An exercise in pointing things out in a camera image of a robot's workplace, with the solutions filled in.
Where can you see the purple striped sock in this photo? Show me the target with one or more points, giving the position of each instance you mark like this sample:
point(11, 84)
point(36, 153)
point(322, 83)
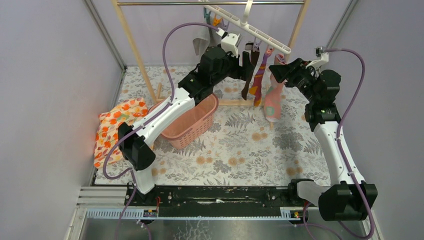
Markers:
point(256, 88)

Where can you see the purple clothespin middle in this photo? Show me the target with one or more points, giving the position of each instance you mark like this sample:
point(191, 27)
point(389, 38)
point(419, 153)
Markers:
point(256, 44)

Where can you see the orange clothespin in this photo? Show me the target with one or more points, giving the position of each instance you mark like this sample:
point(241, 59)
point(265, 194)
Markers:
point(216, 21)

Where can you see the orange floral cloth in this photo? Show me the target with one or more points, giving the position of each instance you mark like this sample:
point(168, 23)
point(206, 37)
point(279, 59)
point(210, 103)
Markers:
point(128, 111)

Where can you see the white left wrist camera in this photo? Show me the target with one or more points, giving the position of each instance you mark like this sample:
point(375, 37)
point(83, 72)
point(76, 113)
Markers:
point(229, 41)

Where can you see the dark brown hanging sock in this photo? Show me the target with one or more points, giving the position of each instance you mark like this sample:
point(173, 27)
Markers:
point(254, 56)

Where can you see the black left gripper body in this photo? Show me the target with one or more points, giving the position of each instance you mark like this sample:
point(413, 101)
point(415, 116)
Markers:
point(228, 67)

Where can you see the grey slotted cable duct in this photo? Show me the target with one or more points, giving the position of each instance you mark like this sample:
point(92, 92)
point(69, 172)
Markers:
point(180, 213)

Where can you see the pink clothespin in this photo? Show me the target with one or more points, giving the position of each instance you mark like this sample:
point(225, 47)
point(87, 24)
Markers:
point(268, 52)

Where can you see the white plastic clip hanger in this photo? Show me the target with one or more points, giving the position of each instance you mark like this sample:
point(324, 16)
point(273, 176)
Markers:
point(242, 22)

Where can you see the grey hanging towel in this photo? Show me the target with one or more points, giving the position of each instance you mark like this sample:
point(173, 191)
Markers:
point(202, 39)

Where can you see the pink plastic laundry basket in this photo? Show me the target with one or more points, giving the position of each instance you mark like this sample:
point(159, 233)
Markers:
point(193, 123)

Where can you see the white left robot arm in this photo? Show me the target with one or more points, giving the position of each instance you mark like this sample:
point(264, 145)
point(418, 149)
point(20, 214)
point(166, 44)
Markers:
point(135, 141)

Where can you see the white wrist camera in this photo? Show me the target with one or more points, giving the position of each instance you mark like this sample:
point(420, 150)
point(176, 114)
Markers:
point(229, 41)
point(322, 58)

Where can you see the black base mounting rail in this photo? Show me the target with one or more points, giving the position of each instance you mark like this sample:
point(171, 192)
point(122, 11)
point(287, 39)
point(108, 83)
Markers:
point(214, 197)

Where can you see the teal clothespin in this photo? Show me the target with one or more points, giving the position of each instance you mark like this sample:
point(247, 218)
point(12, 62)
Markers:
point(207, 15)

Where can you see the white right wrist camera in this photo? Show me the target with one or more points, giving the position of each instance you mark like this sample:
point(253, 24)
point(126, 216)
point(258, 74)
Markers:
point(322, 58)

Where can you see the floral patterned table mat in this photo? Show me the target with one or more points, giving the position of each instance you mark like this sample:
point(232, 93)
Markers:
point(242, 148)

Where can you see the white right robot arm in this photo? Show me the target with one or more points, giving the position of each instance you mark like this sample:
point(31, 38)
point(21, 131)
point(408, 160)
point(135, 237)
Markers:
point(348, 196)

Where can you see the purple clothespin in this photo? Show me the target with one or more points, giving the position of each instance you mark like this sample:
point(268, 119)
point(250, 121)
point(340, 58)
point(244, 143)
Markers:
point(256, 44)
point(224, 25)

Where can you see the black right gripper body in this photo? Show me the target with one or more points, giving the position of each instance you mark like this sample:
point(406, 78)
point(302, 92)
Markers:
point(302, 80)

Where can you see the purple clothespin left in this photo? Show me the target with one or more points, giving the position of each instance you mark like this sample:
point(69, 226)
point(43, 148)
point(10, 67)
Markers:
point(224, 25)

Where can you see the pink hanging sock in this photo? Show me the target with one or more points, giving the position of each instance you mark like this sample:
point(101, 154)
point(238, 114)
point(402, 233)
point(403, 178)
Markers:
point(272, 101)

